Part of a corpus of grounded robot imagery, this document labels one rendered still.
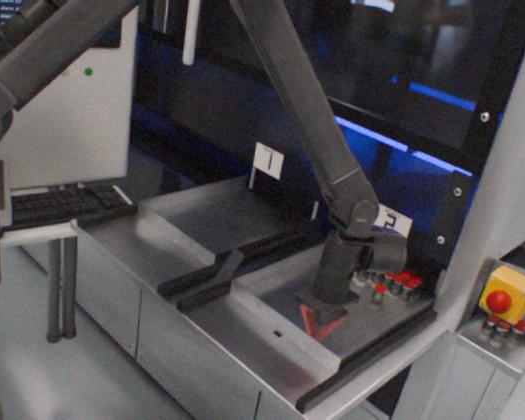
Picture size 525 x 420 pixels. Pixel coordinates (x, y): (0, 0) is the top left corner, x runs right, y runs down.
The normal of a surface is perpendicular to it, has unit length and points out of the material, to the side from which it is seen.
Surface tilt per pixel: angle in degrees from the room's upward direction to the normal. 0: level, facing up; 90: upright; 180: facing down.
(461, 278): 90
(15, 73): 68
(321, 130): 80
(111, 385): 0
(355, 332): 0
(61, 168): 90
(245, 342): 0
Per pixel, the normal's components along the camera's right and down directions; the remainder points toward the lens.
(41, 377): 0.16, -0.88
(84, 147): 0.57, 0.46
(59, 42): 0.29, 0.33
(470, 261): -0.69, 0.22
